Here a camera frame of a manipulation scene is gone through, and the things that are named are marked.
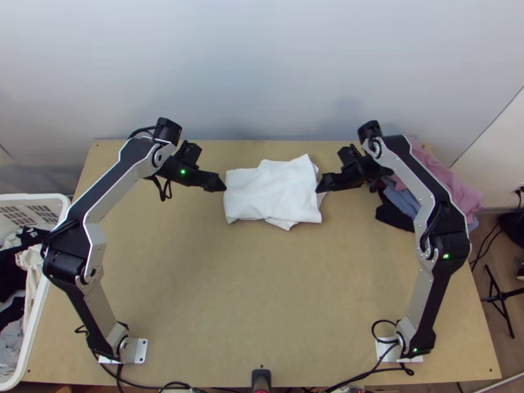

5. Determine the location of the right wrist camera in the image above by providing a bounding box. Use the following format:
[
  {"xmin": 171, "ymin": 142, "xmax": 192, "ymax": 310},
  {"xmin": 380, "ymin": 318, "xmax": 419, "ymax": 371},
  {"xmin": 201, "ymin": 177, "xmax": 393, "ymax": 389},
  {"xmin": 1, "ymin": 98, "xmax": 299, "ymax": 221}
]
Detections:
[{"xmin": 337, "ymin": 143, "xmax": 363, "ymax": 166}]

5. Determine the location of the black cable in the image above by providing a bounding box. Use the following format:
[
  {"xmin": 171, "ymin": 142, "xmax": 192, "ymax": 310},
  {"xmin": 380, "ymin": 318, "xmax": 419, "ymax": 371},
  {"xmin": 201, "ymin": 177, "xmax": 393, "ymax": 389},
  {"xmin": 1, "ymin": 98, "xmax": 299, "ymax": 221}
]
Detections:
[
  {"xmin": 152, "ymin": 176, "xmax": 174, "ymax": 202},
  {"xmin": 75, "ymin": 325, "xmax": 126, "ymax": 393},
  {"xmin": 470, "ymin": 223, "xmax": 510, "ymax": 272},
  {"xmin": 327, "ymin": 320, "xmax": 415, "ymax": 393}
]

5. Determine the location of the white t-shirt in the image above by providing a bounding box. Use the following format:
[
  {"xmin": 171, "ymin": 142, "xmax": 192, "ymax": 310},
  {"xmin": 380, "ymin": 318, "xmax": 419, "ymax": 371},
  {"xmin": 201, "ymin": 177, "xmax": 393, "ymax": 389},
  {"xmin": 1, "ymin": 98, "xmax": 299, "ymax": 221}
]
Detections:
[{"xmin": 223, "ymin": 153, "xmax": 328, "ymax": 231}]

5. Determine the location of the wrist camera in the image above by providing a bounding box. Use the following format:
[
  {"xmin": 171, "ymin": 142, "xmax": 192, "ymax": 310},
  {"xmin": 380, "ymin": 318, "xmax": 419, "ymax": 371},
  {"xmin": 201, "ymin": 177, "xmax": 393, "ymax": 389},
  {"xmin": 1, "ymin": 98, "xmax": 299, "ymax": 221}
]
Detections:
[
  {"xmin": 337, "ymin": 143, "xmax": 363, "ymax": 166},
  {"xmin": 176, "ymin": 140, "xmax": 202, "ymax": 168}
]

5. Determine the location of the heap of black white clothes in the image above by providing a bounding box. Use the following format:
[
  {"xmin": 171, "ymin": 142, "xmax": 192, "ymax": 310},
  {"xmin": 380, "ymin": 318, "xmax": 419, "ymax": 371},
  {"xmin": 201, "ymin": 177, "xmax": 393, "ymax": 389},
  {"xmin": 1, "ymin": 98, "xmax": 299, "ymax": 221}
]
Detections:
[{"xmin": 0, "ymin": 225, "xmax": 46, "ymax": 369}]

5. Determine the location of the heap of colourful clothes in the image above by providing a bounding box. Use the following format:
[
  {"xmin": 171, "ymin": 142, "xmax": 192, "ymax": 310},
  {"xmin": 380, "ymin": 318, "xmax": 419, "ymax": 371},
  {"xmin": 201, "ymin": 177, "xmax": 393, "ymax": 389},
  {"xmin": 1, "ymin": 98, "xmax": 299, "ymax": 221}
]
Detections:
[{"xmin": 374, "ymin": 137, "xmax": 486, "ymax": 234}]

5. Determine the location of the black tripod stand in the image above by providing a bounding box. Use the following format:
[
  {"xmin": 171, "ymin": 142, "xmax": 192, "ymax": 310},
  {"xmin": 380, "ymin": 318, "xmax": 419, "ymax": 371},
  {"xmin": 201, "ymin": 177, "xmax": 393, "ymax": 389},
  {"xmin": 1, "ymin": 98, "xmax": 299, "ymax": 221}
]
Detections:
[{"xmin": 481, "ymin": 263, "xmax": 524, "ymax": 339}]

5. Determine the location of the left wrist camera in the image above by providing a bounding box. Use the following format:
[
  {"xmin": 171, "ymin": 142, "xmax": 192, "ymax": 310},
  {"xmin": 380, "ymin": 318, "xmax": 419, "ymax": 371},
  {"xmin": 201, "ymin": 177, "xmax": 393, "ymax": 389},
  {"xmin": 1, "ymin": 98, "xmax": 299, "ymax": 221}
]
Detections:
[{"xmin": 176, "ymin": 140, "xmax": 202, "ymax": 168}]

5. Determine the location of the white laundry basket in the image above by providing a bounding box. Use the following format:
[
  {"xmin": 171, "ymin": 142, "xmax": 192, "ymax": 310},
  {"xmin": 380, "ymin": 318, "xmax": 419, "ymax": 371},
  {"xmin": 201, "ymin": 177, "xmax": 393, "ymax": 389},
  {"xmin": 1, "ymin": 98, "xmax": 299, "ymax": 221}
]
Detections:
[{"xmin": 0, "ymin": 193, "xmax": 71, "ymax": 390}]

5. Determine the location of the black bag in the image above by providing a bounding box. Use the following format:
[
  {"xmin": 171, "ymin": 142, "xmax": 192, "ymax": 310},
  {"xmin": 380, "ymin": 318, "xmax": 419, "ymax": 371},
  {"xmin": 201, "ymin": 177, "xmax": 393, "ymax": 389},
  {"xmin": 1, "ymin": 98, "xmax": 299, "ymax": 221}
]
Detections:
[{"xmin": 497, "ymin": 212, "xmax": 524, "ymax": 246}]

